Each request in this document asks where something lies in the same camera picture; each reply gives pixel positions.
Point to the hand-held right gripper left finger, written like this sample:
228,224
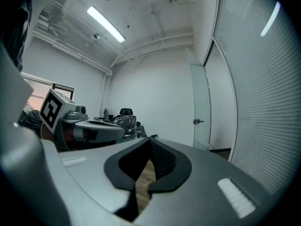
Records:
89,163

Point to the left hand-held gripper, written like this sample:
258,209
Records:
57,112

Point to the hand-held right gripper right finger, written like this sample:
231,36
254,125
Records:
200,196

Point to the frosted glass door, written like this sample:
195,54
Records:
200,102

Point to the black plastic-wrapped office chair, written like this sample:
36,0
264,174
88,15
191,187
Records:
125,121

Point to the white vertical pipe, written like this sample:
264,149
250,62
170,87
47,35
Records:
103,95

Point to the grey office chair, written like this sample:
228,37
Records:
140,129

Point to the window with blinds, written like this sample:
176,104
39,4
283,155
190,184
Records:
58,91

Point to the white ceiling pipe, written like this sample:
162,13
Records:
70,52

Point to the ceiling smoke detector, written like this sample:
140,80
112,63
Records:
96,35

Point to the long ceiling light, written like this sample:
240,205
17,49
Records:
105,23

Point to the white air vent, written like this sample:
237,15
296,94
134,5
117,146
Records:
45,14

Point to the person's dark clothing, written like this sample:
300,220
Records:
14,32

